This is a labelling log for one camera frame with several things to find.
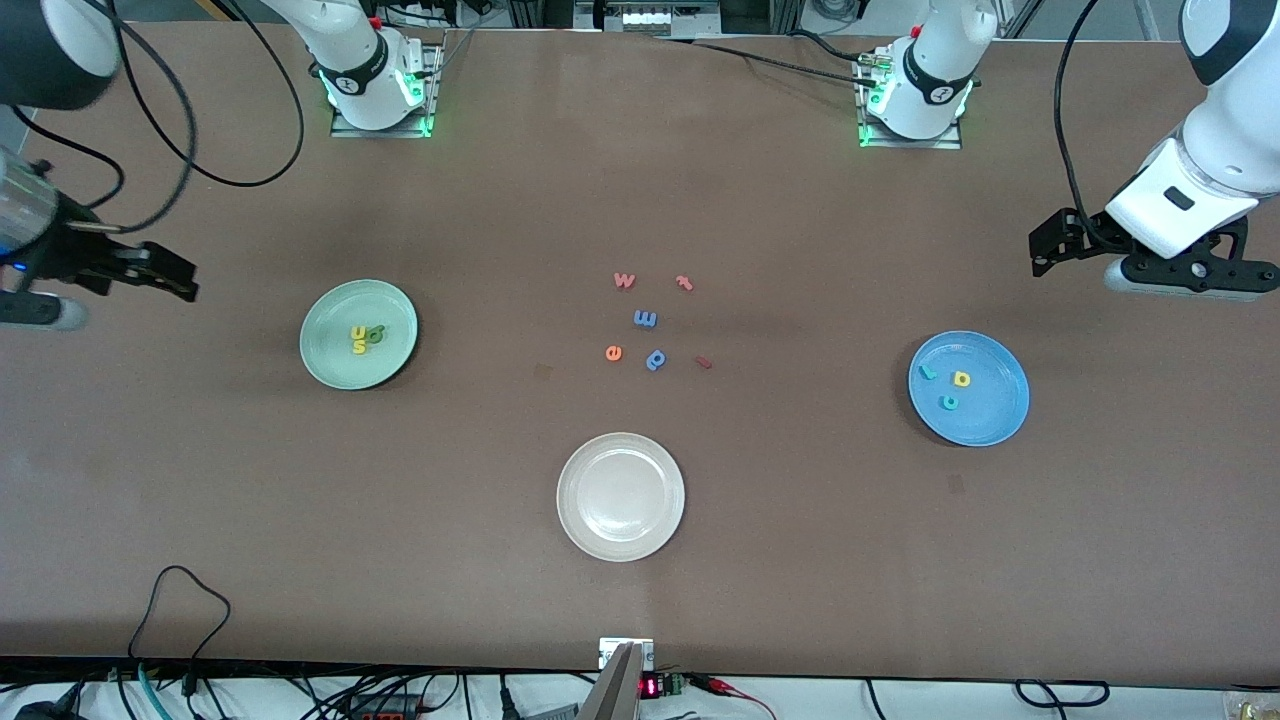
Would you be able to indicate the blue letter m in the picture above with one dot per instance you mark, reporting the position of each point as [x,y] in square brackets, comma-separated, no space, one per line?
[645,318]

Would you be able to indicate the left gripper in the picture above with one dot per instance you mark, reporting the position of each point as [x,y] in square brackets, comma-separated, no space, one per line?
[1081,232]

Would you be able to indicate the green plate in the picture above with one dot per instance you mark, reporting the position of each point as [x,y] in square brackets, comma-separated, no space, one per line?
[345,365]

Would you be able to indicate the white plate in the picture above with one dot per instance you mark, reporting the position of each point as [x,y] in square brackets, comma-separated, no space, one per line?
[620,497]

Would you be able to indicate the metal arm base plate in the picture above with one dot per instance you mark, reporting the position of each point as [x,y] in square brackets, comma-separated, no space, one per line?
[910,143]
[380,132]

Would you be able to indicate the blue letter p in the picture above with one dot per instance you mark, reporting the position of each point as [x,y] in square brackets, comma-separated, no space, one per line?
[656,359]

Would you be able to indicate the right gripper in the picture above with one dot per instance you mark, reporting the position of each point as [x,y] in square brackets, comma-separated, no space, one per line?
[72,255]

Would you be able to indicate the circuit board with red display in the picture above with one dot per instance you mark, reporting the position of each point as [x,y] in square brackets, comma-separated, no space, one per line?
[662,686]

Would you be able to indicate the blue plate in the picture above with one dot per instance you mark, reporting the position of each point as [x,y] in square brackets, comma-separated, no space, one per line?
[990,410]

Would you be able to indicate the grey metal camera bracket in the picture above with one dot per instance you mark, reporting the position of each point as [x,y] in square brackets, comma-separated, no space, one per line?
[622,680]

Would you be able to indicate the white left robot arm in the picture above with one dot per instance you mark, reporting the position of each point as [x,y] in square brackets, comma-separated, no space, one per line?
[935,70]

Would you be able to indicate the black device with white lights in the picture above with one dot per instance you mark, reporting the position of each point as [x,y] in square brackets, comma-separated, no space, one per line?
[645,18]

